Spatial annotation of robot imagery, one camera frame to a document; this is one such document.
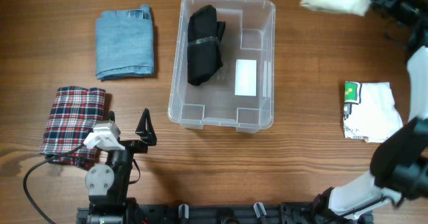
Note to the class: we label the white label in container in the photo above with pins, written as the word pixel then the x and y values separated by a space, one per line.
pixel 246 78

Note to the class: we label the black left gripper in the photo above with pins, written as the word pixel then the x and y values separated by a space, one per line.
pixel 147 135

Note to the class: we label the black garment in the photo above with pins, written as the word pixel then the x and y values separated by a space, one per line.
pixel 205 33

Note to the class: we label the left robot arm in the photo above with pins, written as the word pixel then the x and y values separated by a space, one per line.
pixel 108 183

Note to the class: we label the folded blue denim jeans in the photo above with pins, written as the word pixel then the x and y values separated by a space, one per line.
pixel 125 44

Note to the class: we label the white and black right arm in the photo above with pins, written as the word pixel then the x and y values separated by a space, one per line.
pixel 398 169

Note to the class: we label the white shirt with green print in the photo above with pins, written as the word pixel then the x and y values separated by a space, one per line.
pixel 369 112

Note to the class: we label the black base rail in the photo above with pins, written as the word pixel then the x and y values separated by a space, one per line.
pixel 220 214

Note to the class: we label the folded red plaid shirt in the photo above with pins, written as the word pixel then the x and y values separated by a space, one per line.
pixel 73 115

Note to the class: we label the clear plastic storage container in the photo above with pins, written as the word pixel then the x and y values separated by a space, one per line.
pixel 249 35

